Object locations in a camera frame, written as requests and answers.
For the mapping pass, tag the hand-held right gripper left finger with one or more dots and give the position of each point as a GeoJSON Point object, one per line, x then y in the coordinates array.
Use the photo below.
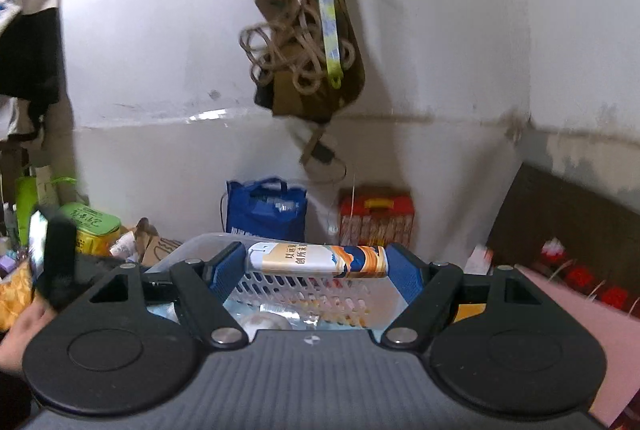
{"type": "Point", "coordinates": [227, 267]}

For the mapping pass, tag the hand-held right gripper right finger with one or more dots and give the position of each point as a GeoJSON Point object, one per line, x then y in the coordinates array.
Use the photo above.
{"type": "Point", "coordinates": [407, 272]}

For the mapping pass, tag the cream orange printed tube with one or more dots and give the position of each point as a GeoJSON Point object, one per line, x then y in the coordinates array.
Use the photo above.
{"type": "Point", "coordinates": [320, 260]}

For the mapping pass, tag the clear plastic basket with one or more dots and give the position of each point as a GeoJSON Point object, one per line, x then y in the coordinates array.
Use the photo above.
{"type": "Point", "coordinates": [310, 300]}

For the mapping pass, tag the person's left hand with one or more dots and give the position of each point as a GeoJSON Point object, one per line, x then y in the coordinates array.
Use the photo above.
{"type": "Point", "coordinates": [25, 340]}

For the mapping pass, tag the yellow-green lidded box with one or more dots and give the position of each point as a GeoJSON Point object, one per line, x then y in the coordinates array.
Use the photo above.
{"type": "Point", "coordinates": [95, 227]}

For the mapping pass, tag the red printed carton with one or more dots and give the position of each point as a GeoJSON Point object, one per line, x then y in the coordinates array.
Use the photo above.
{"type": "Point", "coordinates": [377, 220]}

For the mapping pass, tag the green paper bag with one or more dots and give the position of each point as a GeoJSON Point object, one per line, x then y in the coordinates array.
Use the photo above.
{"type": "Point", "coordinates": [30, 205]}

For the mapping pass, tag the blue tote bag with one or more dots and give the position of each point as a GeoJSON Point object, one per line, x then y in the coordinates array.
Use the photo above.
{"type": "Point", "coordinates": [265, 212]}

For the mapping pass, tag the white ribbed cup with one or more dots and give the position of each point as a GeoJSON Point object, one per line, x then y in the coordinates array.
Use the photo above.
{"type": "Point", "coordinates": [265, 322]}

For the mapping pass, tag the brown cardboard piece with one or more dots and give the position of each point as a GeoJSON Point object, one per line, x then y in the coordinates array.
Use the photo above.
{"type": "Point", "coordinates": [157, 245]}

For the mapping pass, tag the dark wooden headboard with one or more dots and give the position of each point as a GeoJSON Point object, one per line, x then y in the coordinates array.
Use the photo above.
{"type": "Point", "coordinates": [575, 220]}

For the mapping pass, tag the red black plaid blanket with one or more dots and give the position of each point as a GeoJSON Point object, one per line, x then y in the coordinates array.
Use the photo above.
{"type": "Point", "coordinates": [585, 277]}

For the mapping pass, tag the pink pillow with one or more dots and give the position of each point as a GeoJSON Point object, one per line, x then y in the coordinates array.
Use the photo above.
{"type": "Point", "coordinates": [590, 335]}

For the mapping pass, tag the brown hanging bag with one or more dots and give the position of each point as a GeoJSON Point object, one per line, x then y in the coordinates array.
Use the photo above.
{"type": "Point", "coordinates": [320, 95]}

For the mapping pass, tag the black hanging cloth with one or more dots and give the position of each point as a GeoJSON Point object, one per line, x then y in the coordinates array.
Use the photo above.
{"type": "Point", "coordinates": [30, 55]}

